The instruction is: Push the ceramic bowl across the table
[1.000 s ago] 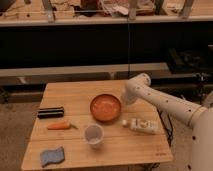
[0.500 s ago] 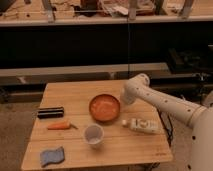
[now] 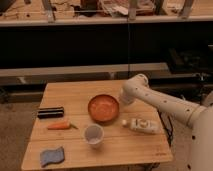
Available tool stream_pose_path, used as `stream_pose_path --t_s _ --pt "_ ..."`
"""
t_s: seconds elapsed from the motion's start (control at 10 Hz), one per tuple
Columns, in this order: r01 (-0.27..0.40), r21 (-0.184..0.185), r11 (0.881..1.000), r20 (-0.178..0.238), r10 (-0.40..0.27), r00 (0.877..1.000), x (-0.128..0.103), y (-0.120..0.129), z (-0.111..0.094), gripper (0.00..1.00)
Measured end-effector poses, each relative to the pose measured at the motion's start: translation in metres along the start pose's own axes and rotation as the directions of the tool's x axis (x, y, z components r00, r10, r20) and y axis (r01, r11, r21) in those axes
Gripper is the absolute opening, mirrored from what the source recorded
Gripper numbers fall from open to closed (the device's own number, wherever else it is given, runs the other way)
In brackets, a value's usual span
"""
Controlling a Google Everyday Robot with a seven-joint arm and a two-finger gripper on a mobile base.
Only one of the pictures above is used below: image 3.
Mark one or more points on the orange carrot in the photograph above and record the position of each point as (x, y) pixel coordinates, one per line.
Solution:
(61, 126)

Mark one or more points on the blue sponge cloth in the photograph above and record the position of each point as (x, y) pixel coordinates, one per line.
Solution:
(55, 156)

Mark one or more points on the wooden folding table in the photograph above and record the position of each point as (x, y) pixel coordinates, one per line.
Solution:
(120, 146)

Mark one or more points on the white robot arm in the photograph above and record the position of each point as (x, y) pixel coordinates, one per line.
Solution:
(197, 117)

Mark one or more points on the orange ceramic bowl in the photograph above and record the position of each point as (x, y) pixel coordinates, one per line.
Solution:
(103, 108)

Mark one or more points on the long metal shelf rack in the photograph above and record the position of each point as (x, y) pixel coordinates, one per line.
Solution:
(62, 40)

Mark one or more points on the white squeeze bottle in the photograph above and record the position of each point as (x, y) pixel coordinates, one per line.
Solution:
(141, 125)

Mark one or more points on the black rectangular case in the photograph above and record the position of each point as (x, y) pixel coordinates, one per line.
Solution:
(55, 112)

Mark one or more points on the clear plastic cup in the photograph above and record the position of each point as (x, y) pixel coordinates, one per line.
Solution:
(93, 135)

